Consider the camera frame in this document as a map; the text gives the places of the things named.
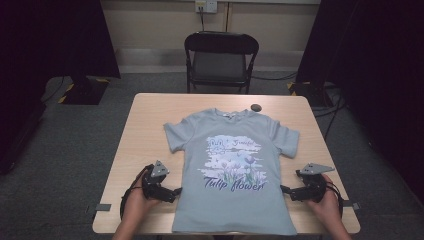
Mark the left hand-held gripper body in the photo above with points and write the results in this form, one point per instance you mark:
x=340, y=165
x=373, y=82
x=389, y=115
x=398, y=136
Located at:
x=151, y=186

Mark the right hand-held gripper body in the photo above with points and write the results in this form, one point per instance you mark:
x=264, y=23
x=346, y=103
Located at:
x=315, y=186

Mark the light blue printed t-shirt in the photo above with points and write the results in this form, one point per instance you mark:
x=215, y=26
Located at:
x=233, y=210

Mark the person's right hand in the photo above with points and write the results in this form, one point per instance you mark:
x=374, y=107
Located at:
x=328, y=206

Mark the person's left hand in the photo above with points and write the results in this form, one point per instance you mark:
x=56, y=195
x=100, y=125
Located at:
x=136, y=206

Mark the grey tape strip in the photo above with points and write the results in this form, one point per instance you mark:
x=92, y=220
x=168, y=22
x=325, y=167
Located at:
x=352, y=205
x=103, y=207

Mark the black stand base yellow stripes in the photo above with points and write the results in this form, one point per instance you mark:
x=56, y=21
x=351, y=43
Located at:
x=310, y=93
x=83, y=91

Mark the black curtain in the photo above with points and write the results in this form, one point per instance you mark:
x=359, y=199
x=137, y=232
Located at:
x=50, y=36
x=376, y=83

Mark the black folding chair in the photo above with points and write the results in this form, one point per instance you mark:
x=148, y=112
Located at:
x=220, y=66

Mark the tan wall conduit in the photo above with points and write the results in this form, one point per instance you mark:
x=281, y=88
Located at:
x=227, y=16

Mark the white wall socket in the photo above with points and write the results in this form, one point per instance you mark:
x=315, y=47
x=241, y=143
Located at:
x=206, y=6

